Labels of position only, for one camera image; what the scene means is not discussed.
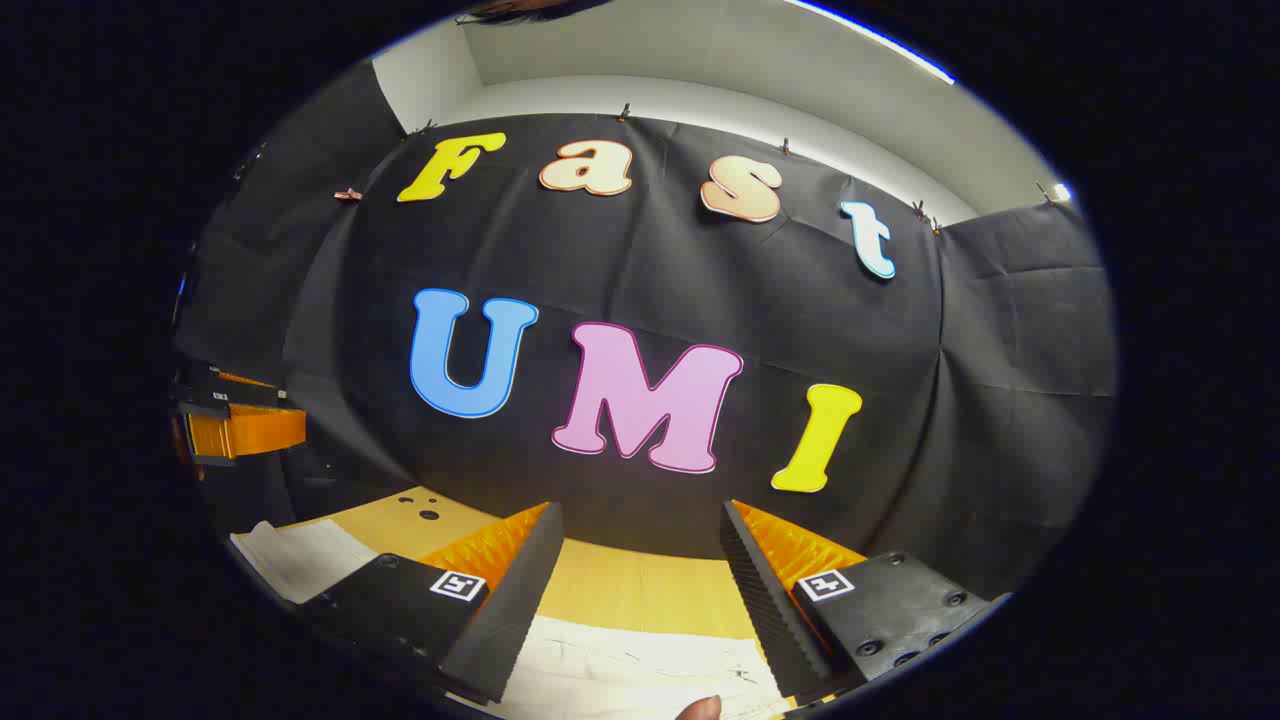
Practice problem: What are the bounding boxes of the white jeans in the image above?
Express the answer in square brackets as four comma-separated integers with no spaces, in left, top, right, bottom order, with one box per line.
[230,518,796,720]

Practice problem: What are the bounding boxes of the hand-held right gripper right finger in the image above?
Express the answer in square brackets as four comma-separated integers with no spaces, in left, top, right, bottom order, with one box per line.
[719,499,1013,701]

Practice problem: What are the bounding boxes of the black backdrop cloth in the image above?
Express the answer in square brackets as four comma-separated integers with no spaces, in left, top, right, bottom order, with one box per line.
[170,60,1119,601]

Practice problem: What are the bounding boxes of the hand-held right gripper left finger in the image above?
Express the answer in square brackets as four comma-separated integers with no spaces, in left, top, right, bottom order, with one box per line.
[298,502,565,704]

